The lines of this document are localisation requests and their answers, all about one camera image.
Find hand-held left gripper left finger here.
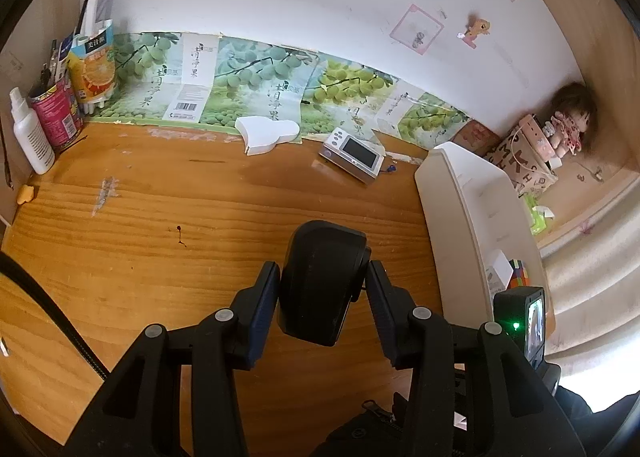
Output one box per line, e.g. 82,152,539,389
60,261,282,457

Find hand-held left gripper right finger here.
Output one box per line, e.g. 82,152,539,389
365,259,586,457

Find multicolour puzzle cube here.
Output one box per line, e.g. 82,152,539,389
507,259,535,293

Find white charger block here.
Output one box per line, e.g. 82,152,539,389
484,249,512,290

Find black charger adapter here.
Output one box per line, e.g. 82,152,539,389
276,220,372,348

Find white plastic bin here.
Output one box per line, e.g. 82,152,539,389
414,141,556,338

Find white floral curtain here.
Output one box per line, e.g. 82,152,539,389
537,177,640,418

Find green tissue pack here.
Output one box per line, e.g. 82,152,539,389
524,192,555,234

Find black zippered bag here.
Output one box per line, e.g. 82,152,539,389
310,389,471,457

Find letter print fabric bag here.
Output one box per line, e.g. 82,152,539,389
482,130,560,198

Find white small screen device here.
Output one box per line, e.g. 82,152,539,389
319,127,387,185

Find white cloud-shaped box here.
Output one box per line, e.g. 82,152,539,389
235,116,301,157

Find brown cardboard panel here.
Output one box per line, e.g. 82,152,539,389
452,120,501,155

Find brown-haired rag doll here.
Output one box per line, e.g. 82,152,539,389
547,82,598,160

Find grape print cardboard lining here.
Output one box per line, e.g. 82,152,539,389
87,30,471,150

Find pink can pen holder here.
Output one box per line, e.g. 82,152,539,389
27,80,86,154

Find white spray bottle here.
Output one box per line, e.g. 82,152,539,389
9,87,56,175

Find orange juice carton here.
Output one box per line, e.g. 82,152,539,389
67,20,120,113

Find blue white tube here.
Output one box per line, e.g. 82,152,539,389
57,40,76,78

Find black strap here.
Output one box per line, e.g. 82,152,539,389
0,252,108,380

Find wooden desk cubby frame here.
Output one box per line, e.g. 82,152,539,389
0,0,640,248

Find pink square wall note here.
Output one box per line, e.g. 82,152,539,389
389,3,445,55

